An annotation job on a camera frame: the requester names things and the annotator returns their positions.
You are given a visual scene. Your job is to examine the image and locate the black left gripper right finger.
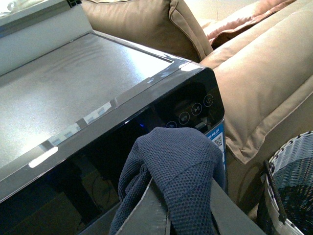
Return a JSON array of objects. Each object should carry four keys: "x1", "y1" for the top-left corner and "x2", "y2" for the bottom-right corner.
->
[{"x1": 210, "y1": 181, "x2": 264, "y2": 235}]

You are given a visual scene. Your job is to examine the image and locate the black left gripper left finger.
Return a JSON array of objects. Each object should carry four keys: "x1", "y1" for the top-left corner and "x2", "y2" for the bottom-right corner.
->
[{"x1": 117, "y1": 179, "x2": 171, "y2": 235}]

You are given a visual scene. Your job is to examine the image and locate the dark blue knit garment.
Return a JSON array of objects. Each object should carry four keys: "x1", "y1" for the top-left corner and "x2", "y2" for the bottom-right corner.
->
[{"x1": 110, "y1": 127, "x2": 225, "y2": 235}]

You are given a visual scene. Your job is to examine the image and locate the grey front-load washing machine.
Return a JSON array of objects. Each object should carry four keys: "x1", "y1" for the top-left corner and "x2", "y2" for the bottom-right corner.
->
[{"x1": 0, "y1": 33, "x2": 224, "y2": 235}]

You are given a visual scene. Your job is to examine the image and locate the woven black white laundry basket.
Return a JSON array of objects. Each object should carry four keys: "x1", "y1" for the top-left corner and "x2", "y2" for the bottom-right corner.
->
[{"x1": 257, "y1": 131, "x2": 313, "y2": 235}]

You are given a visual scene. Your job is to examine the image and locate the blue energy label sticker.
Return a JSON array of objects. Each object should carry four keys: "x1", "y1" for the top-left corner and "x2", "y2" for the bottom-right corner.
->
[{"x1": 205, "y1": 123, "x2": 227, "y2": 172}]

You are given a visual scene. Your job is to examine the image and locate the beige leather sofa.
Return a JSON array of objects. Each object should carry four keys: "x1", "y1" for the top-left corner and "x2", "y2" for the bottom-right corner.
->
[{"x1": 199, "y1": 0, "x2": 313, "y2": 216}]

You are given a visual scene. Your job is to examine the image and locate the tan sofa back cushion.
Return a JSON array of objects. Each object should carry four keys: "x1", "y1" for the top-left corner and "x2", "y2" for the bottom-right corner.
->
[{"x1": 82, "y1": 0, "x2": 213, "y2": 62}]

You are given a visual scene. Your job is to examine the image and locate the pink pillow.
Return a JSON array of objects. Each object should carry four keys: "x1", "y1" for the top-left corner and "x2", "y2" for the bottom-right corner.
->
[{"x1": 201, "y1": 0, "x2": 294, "y2": 49}]

